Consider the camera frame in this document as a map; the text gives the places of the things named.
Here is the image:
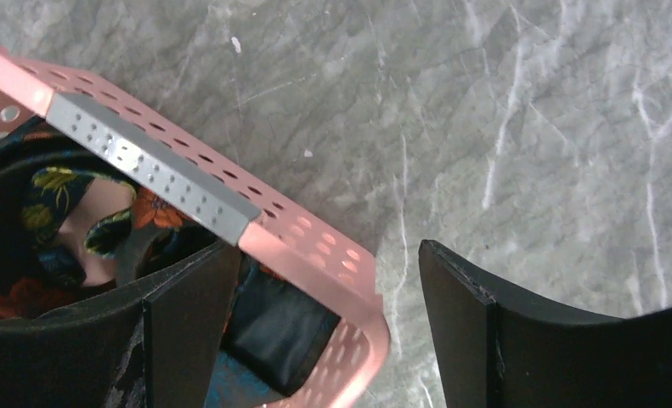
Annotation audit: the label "pink perforated plastic basket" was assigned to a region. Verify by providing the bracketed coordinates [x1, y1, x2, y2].
[0, 48, 390, 407]

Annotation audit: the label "black tie orange flowers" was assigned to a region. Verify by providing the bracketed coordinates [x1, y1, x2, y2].
[0, 181, 339, 407]

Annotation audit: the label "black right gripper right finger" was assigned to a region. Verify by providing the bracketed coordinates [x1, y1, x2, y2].
[419, 240, 672, 407]

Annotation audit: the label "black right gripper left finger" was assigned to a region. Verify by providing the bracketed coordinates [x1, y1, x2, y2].
[0, 243, 241, 407]

